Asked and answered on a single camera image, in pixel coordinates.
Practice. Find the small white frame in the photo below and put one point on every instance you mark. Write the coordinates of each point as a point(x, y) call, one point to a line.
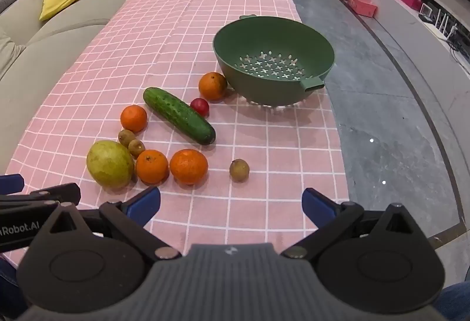
point(426, 12)

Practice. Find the person's leg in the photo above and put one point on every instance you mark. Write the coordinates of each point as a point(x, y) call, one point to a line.
point(455, 302)
point(7, 288)

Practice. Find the green colander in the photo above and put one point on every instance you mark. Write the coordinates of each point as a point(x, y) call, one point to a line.
point(257, 45)

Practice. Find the orange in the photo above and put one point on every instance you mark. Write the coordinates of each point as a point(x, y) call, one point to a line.
point(213, 86)
point(134, 118)
point(152, 166)
point(188, 166)

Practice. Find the white low cabinet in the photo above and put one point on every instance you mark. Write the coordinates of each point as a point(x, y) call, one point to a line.
point(407, 23)

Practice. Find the pink box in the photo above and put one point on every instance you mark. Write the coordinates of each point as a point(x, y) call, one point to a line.
point(362, 2)

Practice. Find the person's right leg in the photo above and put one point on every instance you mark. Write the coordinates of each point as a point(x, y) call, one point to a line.
point(455, 302)

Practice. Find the person's left leg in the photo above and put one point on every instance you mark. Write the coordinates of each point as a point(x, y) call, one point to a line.
point(7, 288)

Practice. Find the white router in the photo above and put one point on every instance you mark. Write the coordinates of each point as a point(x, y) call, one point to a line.
point(442, 27)

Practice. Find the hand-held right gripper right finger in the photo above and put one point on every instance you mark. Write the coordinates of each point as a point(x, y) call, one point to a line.
point(315, 207)

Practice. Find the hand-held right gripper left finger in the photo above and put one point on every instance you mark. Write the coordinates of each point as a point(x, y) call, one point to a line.
point(143, 205)

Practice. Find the green cucumber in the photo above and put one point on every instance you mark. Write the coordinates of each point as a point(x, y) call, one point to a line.
point(176, 113)

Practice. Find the yellow-green mango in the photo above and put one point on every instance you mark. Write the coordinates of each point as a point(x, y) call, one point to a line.
point(108, 163)

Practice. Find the pink checked tablecloth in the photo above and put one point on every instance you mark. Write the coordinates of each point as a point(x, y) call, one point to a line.
point(183, 31)

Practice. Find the beige sofa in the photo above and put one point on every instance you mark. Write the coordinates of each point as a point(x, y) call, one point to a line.
point(55, 45)

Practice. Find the red tomato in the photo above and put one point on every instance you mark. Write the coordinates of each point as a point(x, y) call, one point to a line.
point(200, 107)

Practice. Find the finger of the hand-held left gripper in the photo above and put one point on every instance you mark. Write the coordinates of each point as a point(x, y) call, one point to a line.
point(55, 193)
point(11, 183)

